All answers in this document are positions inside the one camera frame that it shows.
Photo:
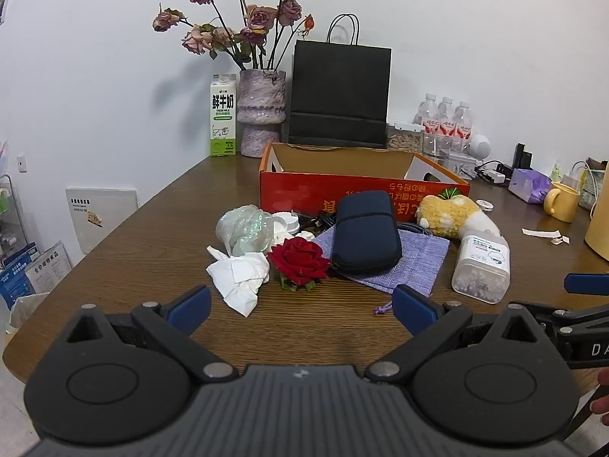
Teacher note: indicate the white printed sign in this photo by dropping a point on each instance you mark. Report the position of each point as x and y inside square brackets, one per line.
[50, 266]

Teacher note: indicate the purple woven cloth bag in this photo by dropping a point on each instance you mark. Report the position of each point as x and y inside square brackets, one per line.
[421, 262]

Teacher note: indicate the white pill bottle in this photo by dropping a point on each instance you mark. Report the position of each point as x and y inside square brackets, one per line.
[481, 266]

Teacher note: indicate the white scalloped lid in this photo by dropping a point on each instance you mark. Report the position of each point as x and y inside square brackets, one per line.
[285, 226]

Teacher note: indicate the white round speaker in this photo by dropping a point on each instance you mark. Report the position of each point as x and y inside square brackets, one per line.
[480, 146]

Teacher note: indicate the wooden desk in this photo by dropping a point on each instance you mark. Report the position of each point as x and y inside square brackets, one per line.
[157, 247]

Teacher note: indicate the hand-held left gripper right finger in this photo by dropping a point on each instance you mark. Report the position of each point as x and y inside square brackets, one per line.
[413, 307]

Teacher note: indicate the iridescent plastic bag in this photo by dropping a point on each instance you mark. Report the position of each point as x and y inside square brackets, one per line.
[242, 231]

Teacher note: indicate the white tin box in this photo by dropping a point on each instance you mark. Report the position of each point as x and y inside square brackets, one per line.
[460, 164]

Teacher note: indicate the white charger plug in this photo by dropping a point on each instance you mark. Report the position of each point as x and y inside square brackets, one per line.
[494, 174]

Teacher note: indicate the white paper strip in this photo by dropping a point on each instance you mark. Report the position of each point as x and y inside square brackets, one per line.
[540, 233]

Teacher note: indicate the blue boxes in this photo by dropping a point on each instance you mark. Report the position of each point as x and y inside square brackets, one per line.
[14, 276]

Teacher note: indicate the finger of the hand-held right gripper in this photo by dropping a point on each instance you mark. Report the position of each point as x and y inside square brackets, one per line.
[587, 284]
[547, 312]

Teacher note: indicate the white board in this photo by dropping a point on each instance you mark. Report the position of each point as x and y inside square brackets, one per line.
[102, 219]

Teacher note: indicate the green white milk carton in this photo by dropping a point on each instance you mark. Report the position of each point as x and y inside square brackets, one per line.
[222, 119]

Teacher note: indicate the small white round disc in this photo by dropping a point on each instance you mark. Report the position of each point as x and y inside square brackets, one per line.
[485, 205]

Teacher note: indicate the clear drinking glass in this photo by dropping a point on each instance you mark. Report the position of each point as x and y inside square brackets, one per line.
[435, 145]

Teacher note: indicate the clear nut container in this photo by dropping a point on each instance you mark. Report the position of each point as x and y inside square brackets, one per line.
[403, 139]

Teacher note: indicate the red label water bottle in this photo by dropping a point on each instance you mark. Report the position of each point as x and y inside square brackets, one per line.
[428, 112]
[446, 116]
[462, 121]

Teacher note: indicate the yellow plush toy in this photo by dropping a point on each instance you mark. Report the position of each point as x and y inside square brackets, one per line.
[449, 216]

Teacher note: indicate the purple marbled vase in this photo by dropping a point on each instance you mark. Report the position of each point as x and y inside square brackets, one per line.
[260, 109]

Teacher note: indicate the small spray bottle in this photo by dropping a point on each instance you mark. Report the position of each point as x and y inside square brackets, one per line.
[556, 174]

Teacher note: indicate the black upright device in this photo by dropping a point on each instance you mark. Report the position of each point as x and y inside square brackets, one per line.
[522, 156]

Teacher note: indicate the navy zip pouch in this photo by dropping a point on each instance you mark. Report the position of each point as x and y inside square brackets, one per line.
[365, 233]

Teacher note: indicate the black paper bag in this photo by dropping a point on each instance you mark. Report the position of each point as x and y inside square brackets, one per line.
[338, 90]

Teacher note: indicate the dried rose bouquet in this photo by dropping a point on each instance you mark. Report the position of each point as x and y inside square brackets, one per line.
[259, 19]

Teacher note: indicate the white bin bag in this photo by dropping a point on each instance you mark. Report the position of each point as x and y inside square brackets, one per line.
[26, 312]

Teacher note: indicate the small paper scrap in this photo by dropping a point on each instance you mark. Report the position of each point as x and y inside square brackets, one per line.
[560, 240]

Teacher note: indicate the person's right hand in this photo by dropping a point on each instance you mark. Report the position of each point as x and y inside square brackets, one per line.
[601, 404]

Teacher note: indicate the orange cardboard box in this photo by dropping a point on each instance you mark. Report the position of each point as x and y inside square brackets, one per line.
[304, 188]

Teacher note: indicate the white wall switch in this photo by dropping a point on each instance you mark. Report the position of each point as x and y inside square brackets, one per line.
[21, 163]

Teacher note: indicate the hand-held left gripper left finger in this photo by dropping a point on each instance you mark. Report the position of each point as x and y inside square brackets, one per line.
[190, 307]

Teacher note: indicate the red rose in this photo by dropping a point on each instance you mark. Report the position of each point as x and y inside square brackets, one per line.
[299, 259]

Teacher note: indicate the yellow mug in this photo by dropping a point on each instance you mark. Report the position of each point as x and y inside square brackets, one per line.
[565, 202]

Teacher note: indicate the yellow container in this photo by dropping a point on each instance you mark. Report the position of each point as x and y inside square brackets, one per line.
[600, 228]

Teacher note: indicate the purple tissue packet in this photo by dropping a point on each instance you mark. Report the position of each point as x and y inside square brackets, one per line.
[528, 185]

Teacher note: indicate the green white package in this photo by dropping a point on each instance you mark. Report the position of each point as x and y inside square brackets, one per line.
[592, 183]

